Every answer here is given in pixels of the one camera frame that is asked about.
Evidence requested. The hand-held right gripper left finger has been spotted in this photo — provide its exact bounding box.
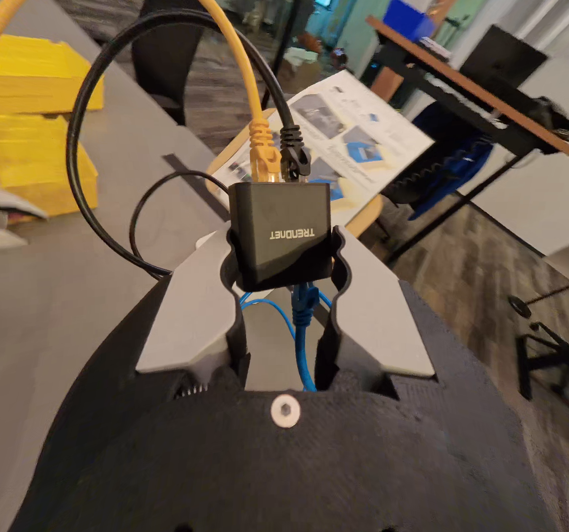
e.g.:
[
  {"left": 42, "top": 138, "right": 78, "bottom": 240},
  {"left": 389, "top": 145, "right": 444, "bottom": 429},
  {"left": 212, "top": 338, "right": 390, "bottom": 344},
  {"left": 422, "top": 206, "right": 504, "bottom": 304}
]
[{"left": 135, "top": 228, "right": 250, "bottom": 388}]

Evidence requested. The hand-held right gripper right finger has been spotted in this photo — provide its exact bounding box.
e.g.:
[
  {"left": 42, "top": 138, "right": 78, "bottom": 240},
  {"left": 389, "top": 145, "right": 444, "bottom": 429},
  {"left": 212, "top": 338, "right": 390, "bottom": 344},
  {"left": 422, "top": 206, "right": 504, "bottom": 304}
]
[{"left": 314, "top": 225, "right": 436, "bottom": 391}]

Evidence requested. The black network switch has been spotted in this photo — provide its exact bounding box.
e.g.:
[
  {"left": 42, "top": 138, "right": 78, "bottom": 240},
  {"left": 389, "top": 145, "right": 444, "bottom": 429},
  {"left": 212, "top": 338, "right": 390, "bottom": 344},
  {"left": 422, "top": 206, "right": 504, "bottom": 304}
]
[{"left": 228, "top": 181, "right": 335, "bottom": 292}]

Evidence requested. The yellow plastic bin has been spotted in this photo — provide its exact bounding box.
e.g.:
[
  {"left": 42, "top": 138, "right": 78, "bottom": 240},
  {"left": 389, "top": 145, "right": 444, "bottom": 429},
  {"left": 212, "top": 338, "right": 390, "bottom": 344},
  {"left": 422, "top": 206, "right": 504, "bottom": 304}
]
[
  {"left": 0, "top": 114, "right": 99, "bottom": 220},
  {"left": 0, "top": 34, "right": 105, "bottom": 115}
]

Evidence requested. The black floor stand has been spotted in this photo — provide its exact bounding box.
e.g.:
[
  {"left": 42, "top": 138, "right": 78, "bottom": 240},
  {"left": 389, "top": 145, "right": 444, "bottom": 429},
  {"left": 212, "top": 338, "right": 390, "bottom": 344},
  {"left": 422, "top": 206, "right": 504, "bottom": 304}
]
[{"left": 508, "top": 285, "right": 569, "bottom": 402}]

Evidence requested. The blue cloth bag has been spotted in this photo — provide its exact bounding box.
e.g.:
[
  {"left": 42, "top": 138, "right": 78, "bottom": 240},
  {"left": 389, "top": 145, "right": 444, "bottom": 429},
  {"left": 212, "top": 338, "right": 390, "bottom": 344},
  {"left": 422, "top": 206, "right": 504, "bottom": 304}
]
[{"left": 408, "top": 101, "right": 495, "bottom": 222}]

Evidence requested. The printed poster board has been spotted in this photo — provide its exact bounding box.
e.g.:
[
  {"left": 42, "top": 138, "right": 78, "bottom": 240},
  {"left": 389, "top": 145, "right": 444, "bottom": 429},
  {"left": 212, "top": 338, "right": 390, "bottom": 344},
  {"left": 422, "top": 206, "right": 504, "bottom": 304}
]
[{"left": 207, "top": 69, "right": 435, "bottom": 226}]

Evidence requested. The black chair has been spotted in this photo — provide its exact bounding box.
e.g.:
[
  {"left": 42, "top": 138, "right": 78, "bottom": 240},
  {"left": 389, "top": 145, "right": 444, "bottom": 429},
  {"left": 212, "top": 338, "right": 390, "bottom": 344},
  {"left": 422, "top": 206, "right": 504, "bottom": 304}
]
[{"left": 131, "top": 0, "right": 208, "bottom": 126}]

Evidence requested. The black monitor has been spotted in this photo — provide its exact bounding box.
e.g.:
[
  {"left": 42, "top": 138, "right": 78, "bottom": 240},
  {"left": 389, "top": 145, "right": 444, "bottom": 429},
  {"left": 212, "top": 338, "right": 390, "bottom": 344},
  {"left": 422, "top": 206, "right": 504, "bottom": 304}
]
[{"left": 459, "top": 24, "right": 548, "bottom": 91}]

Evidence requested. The blue box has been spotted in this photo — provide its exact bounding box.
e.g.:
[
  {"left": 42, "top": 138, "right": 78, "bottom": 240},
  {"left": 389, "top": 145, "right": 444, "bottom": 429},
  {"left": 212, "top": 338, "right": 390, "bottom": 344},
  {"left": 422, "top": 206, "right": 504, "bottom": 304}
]
[{"left": 382, "top": 0, "right": 437, "bottom": 42}]

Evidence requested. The black upright pole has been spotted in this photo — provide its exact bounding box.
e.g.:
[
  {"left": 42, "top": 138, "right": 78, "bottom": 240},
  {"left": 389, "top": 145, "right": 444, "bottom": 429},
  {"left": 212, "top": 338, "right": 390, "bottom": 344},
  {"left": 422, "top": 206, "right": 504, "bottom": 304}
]
[{"left": 261, "top": 0, "right": 314, "bottom": 108}]

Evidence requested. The blue ethernet cable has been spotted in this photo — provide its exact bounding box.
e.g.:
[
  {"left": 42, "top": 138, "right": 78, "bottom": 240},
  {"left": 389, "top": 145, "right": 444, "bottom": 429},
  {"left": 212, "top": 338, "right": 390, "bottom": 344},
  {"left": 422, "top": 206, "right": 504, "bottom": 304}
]
[{"left": 239, "top": 284, "right": 333, "bottom": 392}]

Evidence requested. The thin black power cable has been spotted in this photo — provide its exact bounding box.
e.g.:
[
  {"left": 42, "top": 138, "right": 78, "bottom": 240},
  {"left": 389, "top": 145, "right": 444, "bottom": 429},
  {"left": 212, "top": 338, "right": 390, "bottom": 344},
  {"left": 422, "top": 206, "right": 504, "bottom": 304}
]
[{"left": 129, "top": 169, "right": 229, "bottom": 275}]

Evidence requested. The yellow ethernet cable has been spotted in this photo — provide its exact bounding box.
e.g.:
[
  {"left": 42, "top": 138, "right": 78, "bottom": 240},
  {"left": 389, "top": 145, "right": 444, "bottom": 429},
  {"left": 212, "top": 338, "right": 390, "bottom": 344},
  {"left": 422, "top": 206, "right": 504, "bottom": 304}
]
[{"left": 0, "top": 0, "right": 284, "bottom": 184}]

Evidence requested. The black ethernet cable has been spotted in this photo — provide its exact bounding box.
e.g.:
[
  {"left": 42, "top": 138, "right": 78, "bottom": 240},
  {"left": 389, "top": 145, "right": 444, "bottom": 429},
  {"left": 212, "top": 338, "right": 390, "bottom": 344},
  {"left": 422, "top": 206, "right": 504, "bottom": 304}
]
[{"left": 66, "top": 11, "right": 312, "bottom": 280}]

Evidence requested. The brown top black frame desk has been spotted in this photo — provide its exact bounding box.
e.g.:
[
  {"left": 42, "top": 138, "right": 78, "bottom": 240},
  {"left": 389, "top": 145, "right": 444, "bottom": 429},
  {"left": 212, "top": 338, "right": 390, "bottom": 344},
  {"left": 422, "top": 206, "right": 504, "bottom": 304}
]
[{"left": 365, "top": 15, "right": 569, "bottom": 267}]

